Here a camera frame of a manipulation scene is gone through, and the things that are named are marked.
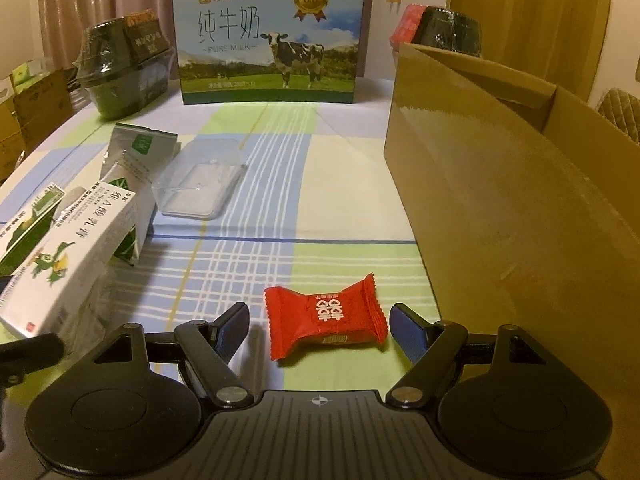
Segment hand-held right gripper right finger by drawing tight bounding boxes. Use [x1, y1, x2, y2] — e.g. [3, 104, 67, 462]
[385, 302, 543, 408]

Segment red candy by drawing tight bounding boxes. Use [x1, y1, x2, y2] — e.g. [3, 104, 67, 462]
[263, 272, 390, 362]

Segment silver green pouch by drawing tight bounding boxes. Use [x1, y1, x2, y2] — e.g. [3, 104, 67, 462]
[101, 122, 179, 267]

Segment dark noodle bowl red lid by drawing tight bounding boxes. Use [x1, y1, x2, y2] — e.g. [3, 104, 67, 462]
[390, 3, 485, 59]

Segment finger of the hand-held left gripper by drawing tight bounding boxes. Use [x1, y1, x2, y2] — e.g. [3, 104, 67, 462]
[0, 332, 66, 386]

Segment wooden wardrobe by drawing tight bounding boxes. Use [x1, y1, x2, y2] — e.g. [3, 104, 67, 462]
[447, 0, 608, 88]

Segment chair with quilted cover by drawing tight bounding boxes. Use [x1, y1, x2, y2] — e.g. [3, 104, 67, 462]
[595, 87, 640, 143]

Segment plaid cloth-covered desktop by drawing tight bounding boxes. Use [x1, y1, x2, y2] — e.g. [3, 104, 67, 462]
[0, 94, 426, 441]

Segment stacked cardboard storage boxes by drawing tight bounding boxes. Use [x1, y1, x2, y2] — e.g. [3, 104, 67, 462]
[0, 57, 76, 186]

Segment dark shrink-wrapped noodle bowl pack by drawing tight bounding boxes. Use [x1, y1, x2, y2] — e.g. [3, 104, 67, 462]
[74, 9, 175, 122]

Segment blue milk carton with cow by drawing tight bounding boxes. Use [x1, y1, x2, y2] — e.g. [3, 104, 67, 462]
[171, 0, 366, 107]

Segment clear plastic box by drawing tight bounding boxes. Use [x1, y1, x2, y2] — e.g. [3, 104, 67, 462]
[151, 141, 247, 220]

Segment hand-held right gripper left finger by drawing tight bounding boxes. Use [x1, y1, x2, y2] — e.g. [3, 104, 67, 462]
[92, 302, 253, 408]

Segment brown cardboard box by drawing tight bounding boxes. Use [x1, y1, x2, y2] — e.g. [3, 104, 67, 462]
[384, 41, 640, 426]

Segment white green paper box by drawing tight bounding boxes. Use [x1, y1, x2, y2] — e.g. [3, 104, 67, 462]
[0, 192, 142, 342]
[0, 183, 68, 263]

